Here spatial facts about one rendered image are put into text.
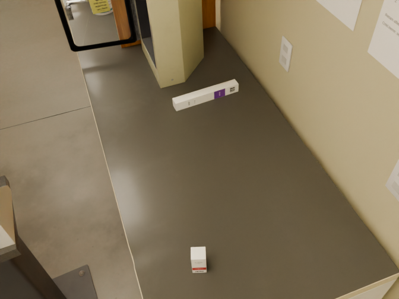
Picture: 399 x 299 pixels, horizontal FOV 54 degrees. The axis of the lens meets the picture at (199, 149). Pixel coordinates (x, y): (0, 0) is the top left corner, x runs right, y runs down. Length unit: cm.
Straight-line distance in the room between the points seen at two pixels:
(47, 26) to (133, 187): 315
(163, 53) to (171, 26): 12
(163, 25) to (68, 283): 144
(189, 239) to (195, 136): 43
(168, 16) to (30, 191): 163
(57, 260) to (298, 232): 152
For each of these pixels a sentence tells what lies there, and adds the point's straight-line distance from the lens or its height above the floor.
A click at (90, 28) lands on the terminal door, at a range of 188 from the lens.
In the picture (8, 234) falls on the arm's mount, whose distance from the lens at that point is 132.
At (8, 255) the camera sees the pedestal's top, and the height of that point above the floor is 92.
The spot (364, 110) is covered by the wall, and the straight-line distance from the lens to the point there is 120.
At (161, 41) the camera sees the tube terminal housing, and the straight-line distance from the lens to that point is 158.
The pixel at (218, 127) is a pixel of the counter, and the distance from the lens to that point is 151.
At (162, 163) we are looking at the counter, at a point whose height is 94.
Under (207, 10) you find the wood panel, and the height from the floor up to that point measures 103.
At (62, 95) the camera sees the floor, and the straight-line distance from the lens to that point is 336.
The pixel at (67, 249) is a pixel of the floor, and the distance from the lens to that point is 242.
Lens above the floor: 201
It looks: 48 degrees down
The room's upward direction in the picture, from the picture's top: 4 degrees counter-clockwise
